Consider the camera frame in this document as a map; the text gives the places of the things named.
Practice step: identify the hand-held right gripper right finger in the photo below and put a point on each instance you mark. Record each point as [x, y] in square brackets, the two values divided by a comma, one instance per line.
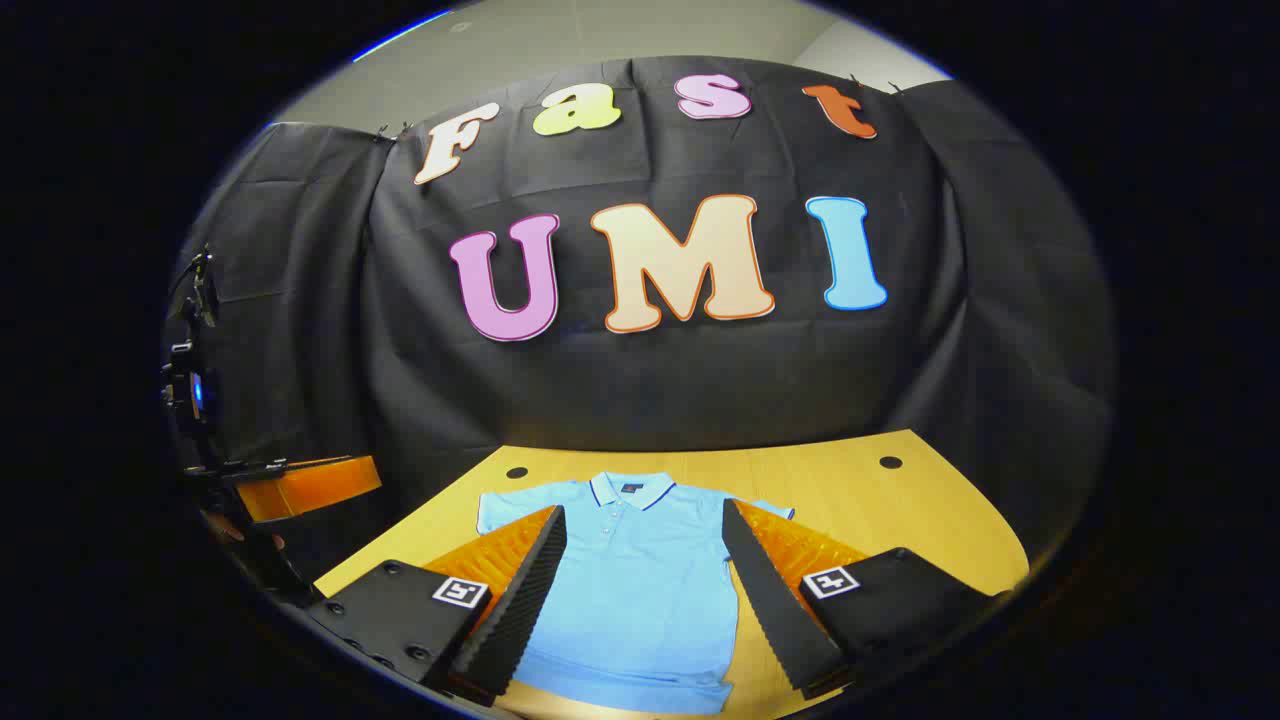
[770, 590]

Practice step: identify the black backdrop cloth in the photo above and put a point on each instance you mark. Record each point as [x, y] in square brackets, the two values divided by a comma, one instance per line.
[650, 400]

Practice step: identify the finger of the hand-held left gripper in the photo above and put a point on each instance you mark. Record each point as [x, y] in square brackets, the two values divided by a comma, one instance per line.
[310, 485]

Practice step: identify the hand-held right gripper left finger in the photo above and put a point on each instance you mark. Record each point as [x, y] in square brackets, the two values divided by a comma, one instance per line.
[530, 590]

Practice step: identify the light blue T-shirt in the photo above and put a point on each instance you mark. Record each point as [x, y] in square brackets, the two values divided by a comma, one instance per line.
[640, 580]

